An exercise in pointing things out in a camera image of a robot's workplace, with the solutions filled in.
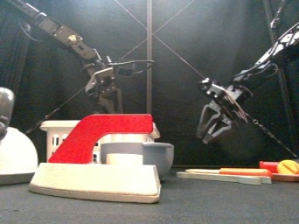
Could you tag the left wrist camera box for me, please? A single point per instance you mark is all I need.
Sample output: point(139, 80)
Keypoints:
point(126, 71)

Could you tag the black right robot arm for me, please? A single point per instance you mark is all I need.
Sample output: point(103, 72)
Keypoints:
point(273, 52)

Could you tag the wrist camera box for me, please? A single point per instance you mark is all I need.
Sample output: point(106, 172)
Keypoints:
point(206, 85)
point(126, 71)

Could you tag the vertical metal frame pole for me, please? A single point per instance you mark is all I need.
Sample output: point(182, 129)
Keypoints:
point(150, 43)

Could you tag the black diagonal brace rod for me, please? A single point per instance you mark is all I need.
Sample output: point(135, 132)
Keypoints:
point(273, 135)

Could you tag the white plastic laundry basket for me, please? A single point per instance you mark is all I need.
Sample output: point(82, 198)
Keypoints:
point(54, 129)

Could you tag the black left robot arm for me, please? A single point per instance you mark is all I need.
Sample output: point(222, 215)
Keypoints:
point(58, 29)

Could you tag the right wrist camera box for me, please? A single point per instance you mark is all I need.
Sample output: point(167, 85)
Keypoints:
point(206, 85)

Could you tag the red wooden cylinder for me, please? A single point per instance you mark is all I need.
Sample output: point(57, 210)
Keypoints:
point(267, 166)

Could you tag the white cylinder block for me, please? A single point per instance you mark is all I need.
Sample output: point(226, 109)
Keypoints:
point(123, 159)

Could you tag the yellow wooden slotted screw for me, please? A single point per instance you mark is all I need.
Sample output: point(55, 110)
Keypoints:
point(289, 167)

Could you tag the slanted black frame pole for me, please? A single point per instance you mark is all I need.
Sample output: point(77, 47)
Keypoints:
point(281, 81)

